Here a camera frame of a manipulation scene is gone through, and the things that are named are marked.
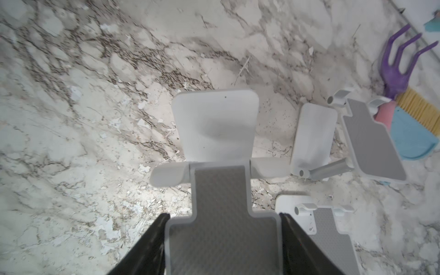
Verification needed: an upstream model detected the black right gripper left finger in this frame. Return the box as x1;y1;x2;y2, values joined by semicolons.
109;213;170;275

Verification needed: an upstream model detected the purple pink toy rake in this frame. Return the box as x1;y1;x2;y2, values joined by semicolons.
375;24;440;136

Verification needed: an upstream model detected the white grey phone stand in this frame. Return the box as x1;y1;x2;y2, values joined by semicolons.
275;195;360;275

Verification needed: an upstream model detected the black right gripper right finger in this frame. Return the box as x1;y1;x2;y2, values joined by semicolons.
279;213;343;275

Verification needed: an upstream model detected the blue toy brush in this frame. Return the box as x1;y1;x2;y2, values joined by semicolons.
391;88;440;160

